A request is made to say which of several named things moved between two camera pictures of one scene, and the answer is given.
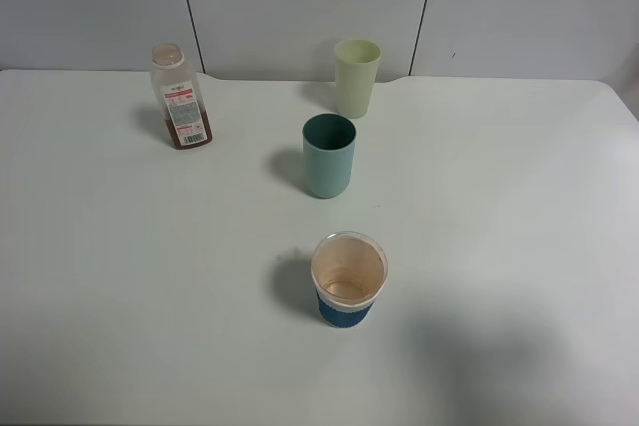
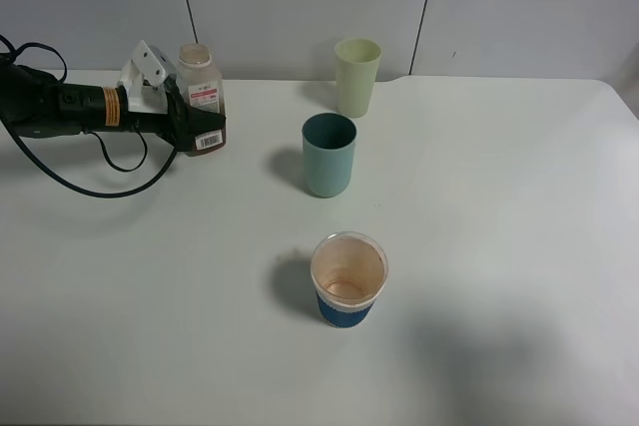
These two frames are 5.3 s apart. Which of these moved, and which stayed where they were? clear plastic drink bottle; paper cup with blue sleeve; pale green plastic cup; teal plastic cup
Moved: clear plastic drink bottle
Stayed: paper cup with blue sleeve; teal plastic cup; pale green plastic cup
